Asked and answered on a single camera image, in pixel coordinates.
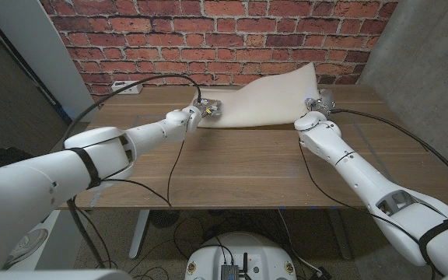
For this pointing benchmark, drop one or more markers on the white sneaker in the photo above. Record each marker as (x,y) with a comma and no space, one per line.
(27,245)

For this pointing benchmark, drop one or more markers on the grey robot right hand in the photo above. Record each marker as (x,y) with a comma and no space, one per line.
(321,102)

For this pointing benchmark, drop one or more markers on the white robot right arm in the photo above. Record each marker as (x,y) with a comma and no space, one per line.
(372,183)

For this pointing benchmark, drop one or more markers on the white metal table leg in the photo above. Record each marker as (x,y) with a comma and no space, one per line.
(139,233)
(340,233)

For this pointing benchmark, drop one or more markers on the white power strip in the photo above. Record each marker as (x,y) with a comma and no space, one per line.
(124,87)

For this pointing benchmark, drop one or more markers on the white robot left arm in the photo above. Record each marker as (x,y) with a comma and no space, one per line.
(72,175)

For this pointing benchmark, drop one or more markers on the red brick print backdrop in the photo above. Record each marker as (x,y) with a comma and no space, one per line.
(224,39)

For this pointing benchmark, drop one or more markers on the cream memory foam sheet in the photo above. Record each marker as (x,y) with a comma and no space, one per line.
(263,101)

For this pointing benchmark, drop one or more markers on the small grey electronics box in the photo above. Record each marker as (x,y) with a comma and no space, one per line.
(229,272)

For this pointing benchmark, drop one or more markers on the white wall panel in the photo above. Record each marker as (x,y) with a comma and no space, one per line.
(33,39)

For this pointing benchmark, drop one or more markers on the black round fan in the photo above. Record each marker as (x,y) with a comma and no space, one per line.
(163,218)

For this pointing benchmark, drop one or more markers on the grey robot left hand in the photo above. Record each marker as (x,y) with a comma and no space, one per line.
(208,107)

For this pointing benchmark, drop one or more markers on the black stub antenna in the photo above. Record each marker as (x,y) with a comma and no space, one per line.
(245,264)

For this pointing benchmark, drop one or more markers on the white robot torso base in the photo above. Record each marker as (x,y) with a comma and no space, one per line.
(243,249)

